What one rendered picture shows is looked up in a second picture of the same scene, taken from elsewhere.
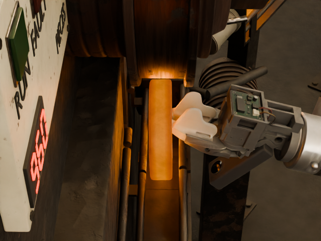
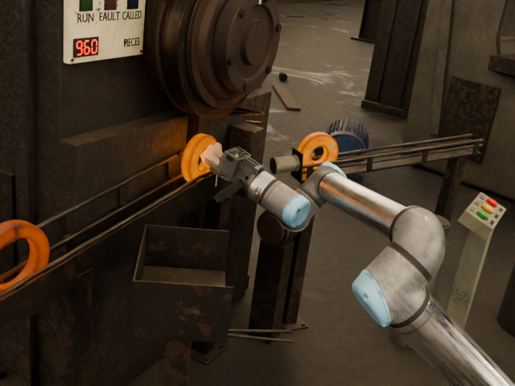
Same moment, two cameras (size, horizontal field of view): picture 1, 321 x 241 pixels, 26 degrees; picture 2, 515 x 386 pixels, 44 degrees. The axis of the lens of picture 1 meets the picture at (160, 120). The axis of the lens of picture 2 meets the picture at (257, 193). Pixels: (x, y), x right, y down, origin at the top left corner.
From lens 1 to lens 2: 1.24 m
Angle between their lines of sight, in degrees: 31
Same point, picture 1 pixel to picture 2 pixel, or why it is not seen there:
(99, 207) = (126, 129)
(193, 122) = (210, 153)
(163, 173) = (185, 170)
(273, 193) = (325, 328)
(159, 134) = (188, 148)
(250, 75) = not seen: hidden behind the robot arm
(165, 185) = not seen: hidden behind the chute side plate
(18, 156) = (72, 31)
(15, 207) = (67, 50)
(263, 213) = (309, 332)
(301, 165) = (250, 191)
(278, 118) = (250, 166)
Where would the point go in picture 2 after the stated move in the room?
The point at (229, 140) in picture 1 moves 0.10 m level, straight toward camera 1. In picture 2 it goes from (222, 168) to (199, 175)
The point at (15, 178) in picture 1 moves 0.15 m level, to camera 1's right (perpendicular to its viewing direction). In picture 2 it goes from (68, 37) to (118, 50)
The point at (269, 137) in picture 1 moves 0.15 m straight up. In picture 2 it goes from (243, 175) to (249, 125)
